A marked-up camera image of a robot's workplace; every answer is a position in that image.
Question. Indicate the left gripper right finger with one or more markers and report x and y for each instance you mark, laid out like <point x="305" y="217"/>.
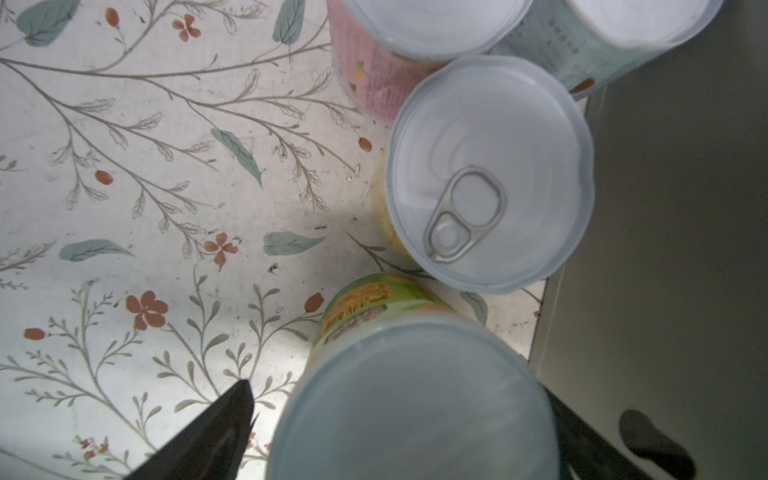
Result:
<point x="584" y="454"/>

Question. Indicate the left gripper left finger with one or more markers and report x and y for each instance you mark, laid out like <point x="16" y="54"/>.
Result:
<point x="211" y="446"/>

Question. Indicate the green orange label can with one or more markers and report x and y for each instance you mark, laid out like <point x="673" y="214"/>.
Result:
<point x="399" y="385"/>

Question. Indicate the yellow label can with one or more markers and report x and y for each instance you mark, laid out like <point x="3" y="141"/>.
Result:
<point x="489" y="181"/>

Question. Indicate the white metal cabinet counter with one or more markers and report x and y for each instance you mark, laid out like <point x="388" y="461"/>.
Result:
<point x="654" y="332"/>

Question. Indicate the floral patterned mat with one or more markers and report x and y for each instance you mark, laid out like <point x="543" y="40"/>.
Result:
<point x="185" y="185"/>

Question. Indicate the teal label can left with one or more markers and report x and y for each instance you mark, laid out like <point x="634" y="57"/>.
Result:
<point x="588" y="44"/>

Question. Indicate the pink label can left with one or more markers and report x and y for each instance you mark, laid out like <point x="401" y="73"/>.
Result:
<point x="383" y="49"/>

